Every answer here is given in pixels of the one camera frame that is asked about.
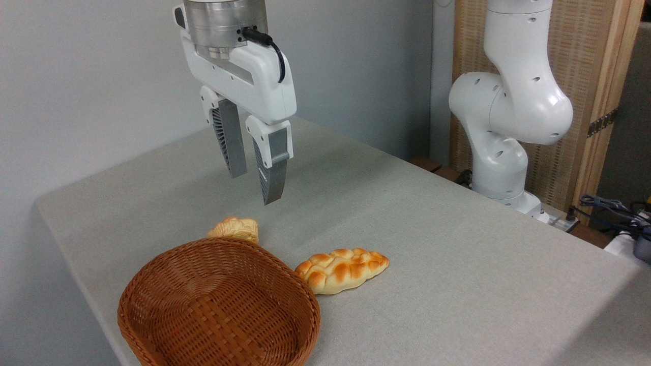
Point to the bamboo screen with wooden frame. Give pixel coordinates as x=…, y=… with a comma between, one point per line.
x=590, y=56

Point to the brown woven wicker basket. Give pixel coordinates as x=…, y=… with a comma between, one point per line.
x=213, y=305

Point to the silver metal wrist flange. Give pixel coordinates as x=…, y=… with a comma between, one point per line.
x=224, y=20

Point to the long braided bread loaf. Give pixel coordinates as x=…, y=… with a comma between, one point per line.
x=341, y=269

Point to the grey blue device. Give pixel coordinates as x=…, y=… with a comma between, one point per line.
x=643, y=250

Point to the dark metal hinge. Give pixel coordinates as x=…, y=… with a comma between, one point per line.
x=602, y=123

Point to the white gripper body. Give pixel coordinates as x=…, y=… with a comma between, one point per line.
x=259, y=81

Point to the black plug at robot base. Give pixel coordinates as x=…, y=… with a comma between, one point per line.
x=464, y=178

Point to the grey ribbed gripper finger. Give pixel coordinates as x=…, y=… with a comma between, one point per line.
x=231, y=142
x=272, y=168

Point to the small golden bread piece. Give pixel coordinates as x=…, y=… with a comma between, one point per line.
x=236, y=229

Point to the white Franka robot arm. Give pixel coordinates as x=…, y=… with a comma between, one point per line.
x=513, y=101

